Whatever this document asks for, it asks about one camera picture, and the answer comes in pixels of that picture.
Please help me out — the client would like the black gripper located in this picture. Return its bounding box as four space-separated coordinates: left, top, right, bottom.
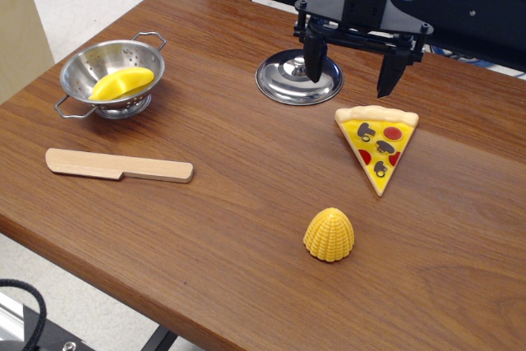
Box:
295 0 433 98

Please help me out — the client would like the yellow toy banana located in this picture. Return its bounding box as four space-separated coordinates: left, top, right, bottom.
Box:
89 67 155 101

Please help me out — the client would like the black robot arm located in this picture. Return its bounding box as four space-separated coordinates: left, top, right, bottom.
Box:
294 0 434 98

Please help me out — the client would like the steel colander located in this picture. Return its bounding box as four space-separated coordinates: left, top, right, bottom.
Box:
54 31 167 119

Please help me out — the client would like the steel pot lid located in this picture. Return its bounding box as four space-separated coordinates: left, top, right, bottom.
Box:
256 49 344 106

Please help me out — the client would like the toy pizza slice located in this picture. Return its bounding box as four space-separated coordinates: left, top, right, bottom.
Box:
335 105 419 196

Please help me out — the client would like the yellow toy corn piece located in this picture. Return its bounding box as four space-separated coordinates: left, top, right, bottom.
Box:
303 207 355 263

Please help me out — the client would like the wooden toy knife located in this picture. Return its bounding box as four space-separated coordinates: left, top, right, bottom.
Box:
45 148 194 183

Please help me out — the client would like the light wooden panel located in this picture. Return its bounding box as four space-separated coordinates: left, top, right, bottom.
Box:
1 0 54 102

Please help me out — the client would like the black table leg base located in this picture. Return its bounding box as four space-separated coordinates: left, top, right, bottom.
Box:
1 305 178 350

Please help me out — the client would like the black braided cable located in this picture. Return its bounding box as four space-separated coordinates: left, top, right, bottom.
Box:
0 279 48 351

